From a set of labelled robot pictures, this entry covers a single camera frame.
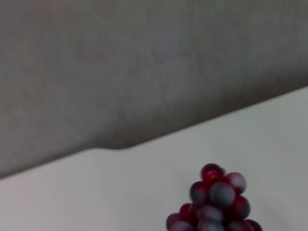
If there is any dark red grape bunch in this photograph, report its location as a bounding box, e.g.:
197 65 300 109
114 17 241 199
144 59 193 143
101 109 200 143
166 163 263 231

